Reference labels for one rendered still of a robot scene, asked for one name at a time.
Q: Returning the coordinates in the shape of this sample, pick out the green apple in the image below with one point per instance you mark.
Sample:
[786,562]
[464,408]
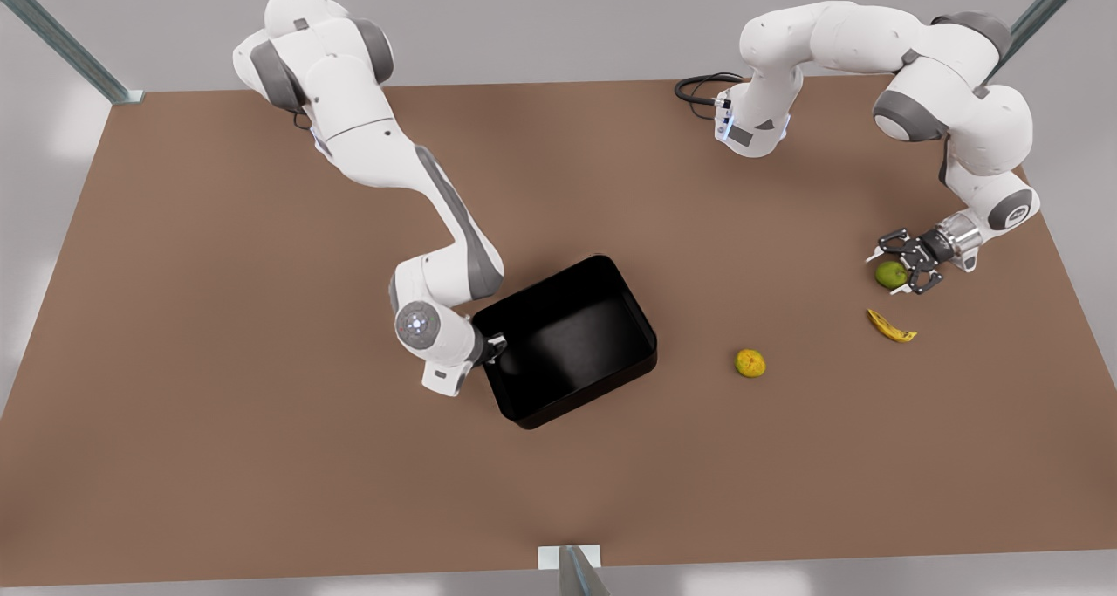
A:
[891,274]

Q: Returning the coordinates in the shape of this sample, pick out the black storage box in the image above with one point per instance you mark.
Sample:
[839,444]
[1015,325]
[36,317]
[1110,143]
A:
[567,343]

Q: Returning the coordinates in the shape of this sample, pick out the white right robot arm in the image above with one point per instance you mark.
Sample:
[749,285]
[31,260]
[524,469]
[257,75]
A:
[375,142]

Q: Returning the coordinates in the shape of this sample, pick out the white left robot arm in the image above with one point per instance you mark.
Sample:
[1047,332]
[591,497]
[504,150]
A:
[960,72]

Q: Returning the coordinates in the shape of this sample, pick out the yellow banana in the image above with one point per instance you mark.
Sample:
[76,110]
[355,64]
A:
[890,327]

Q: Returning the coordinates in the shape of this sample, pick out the yellow-green orange fruit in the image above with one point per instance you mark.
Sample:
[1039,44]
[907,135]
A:
[750,363]

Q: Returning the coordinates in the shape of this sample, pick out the silver frame post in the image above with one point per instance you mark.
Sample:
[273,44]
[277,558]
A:
[576,572]
[65,37]
[1038,11]

